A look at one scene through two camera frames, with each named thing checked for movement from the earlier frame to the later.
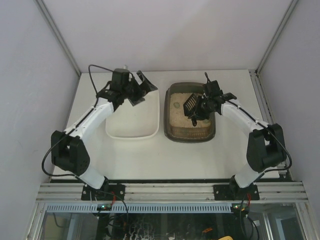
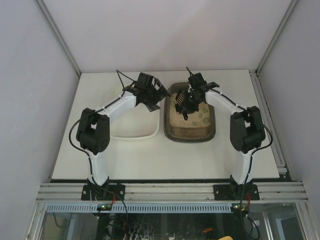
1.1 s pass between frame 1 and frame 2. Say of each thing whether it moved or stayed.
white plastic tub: stayed
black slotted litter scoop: moved
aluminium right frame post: stayed
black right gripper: moved
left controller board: stayed
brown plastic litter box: stayed
